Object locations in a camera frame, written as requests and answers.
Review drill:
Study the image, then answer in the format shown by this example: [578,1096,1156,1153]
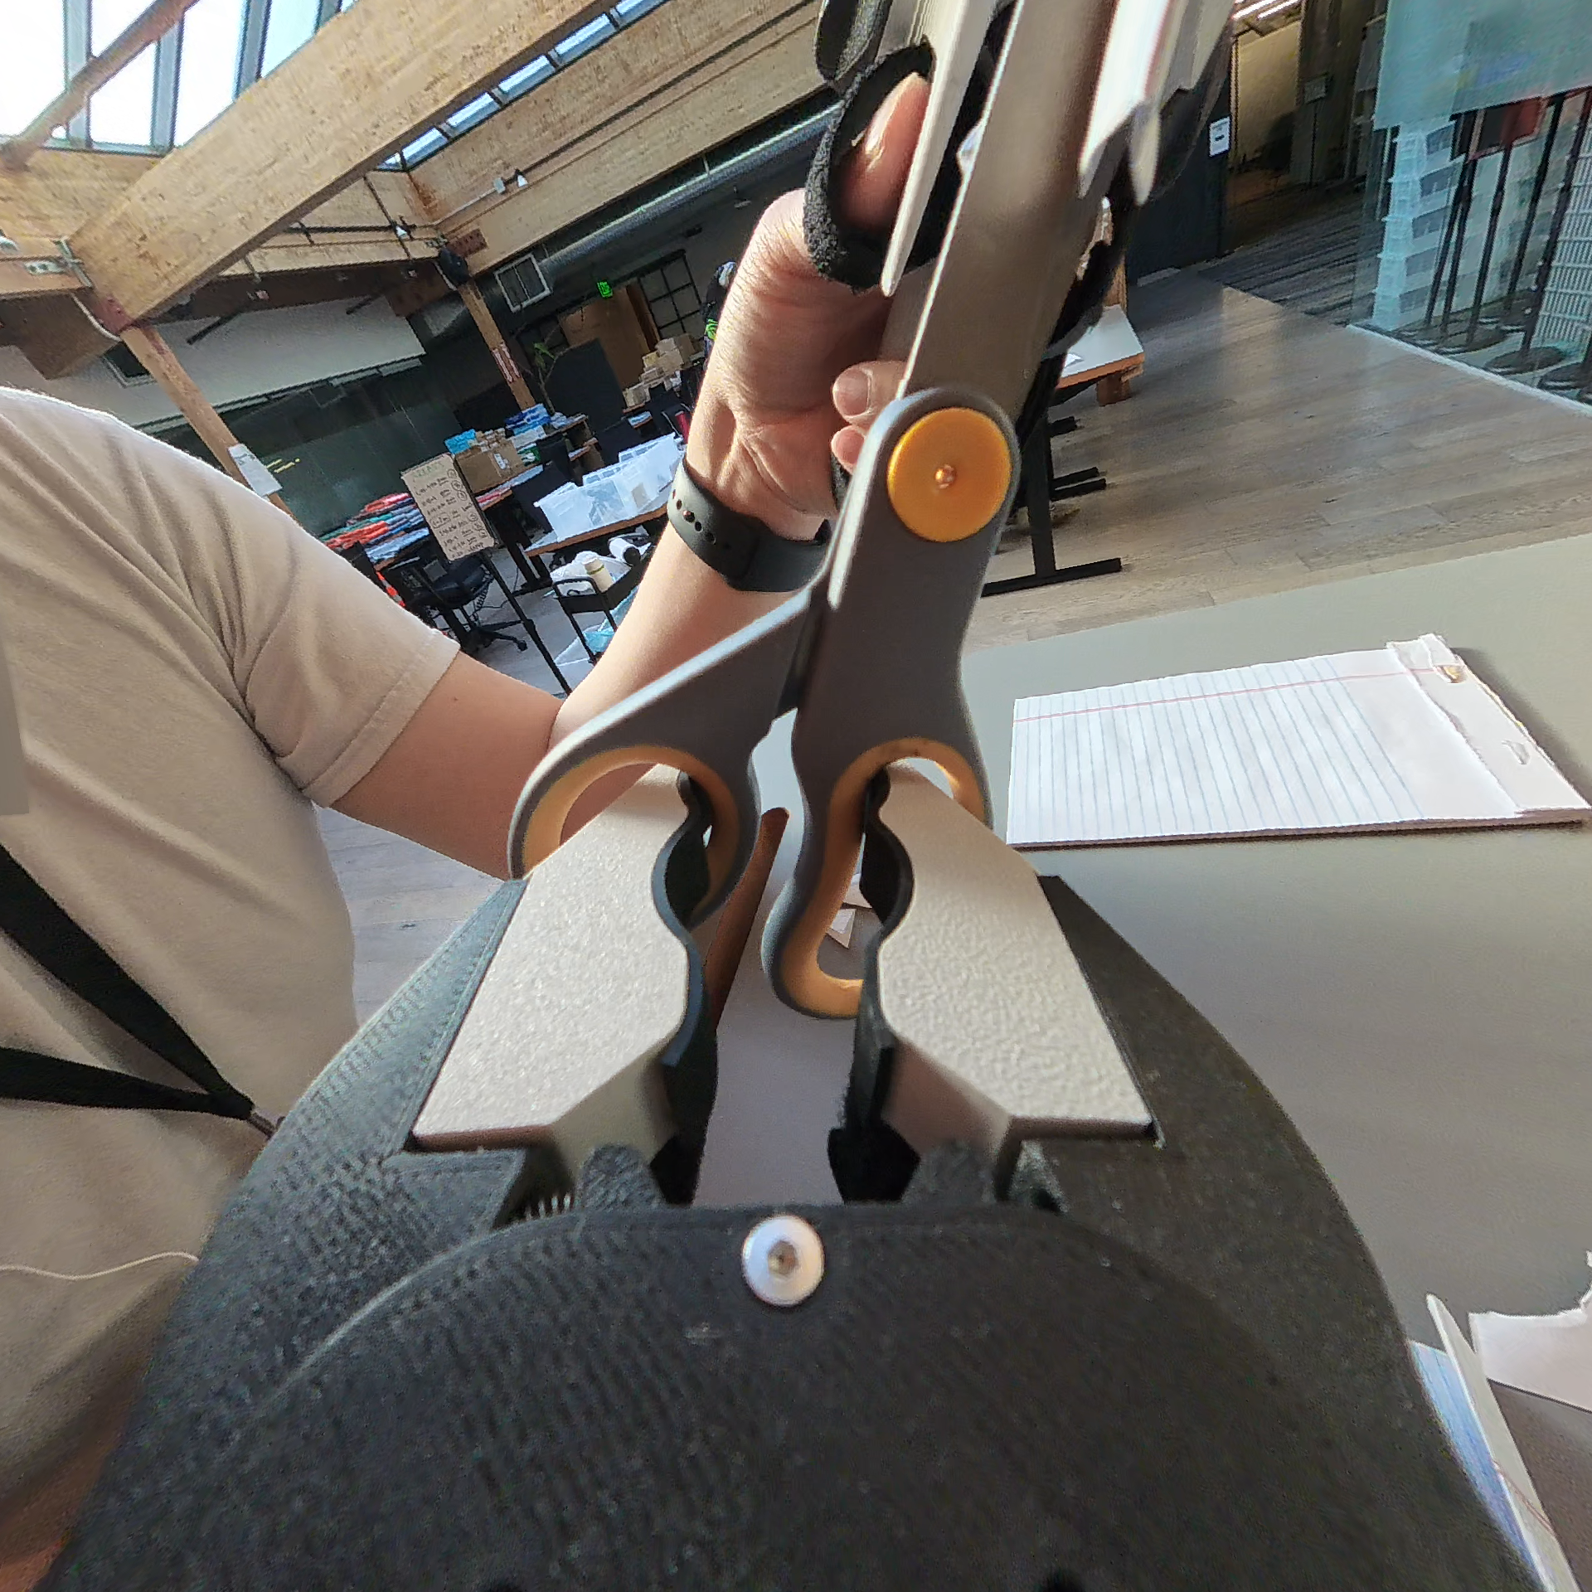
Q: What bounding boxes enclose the grey desk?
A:
[697,535,1592,1592]

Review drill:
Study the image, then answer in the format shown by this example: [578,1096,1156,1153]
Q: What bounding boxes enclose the row of black floor stands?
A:
[1381,93,1592,400]

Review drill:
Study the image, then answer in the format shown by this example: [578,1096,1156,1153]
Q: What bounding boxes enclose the black utility cart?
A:
[548,553,649,661]

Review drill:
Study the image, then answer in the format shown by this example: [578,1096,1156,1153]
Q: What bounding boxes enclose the black smartwatch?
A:
[669,459,834,595]

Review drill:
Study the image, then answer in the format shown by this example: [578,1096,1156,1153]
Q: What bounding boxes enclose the lined paper pad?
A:
[1411,1287,1592,1592]

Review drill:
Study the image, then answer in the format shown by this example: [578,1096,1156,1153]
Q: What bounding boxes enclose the white table black legs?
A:
[983,299,1147,599]

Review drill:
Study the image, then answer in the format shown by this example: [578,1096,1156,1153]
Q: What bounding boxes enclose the table with plastic bins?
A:
[523,435,692,624]

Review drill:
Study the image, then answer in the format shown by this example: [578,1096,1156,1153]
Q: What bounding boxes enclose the black harness strap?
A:
[0,846,278,1135]

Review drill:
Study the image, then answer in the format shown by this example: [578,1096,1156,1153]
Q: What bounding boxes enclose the person's left forearm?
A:
[312,553,816,823]

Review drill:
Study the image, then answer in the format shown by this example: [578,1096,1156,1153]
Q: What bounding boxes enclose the white lined legal pad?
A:
[1006,634,1592,849]

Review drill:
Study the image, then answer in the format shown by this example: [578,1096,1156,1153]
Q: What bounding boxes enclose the cardboard sign board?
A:
[400,453,500,562]

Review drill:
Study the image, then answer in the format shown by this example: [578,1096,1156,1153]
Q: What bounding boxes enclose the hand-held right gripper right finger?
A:
[827,764,1157,1201]

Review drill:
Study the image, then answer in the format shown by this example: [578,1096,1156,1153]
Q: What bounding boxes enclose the stack of colourful clothing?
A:
[317,491,431,549]

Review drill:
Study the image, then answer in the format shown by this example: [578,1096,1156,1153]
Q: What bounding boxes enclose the grey orange scissors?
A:
[509,0,1122,1022]

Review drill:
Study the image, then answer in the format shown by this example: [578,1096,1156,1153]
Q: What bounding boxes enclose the person's left hand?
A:
[685,68,937,535]

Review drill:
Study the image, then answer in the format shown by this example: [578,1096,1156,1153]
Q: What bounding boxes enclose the thin white cord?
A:
[0,1247,203,1285]

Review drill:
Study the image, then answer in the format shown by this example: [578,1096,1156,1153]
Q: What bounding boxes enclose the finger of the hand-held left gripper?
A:
[1081,0,1236,201]

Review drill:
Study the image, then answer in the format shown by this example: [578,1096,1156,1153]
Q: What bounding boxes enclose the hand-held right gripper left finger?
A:
[411,764,722,1201]

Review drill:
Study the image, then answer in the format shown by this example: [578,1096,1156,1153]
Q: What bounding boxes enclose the black office chair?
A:
[399,547,530,654]

